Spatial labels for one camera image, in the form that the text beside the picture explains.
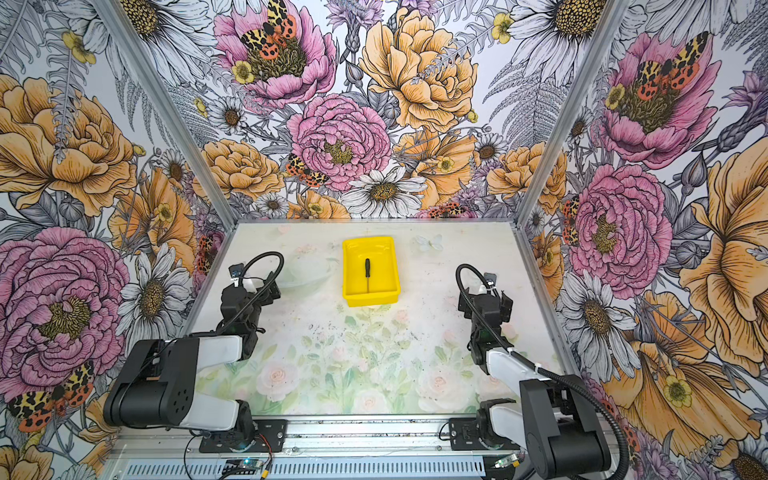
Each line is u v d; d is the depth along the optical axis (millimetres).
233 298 693
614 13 715
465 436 734
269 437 733
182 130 941
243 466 706
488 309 671
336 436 760
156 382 445
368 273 1050
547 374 475
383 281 1035
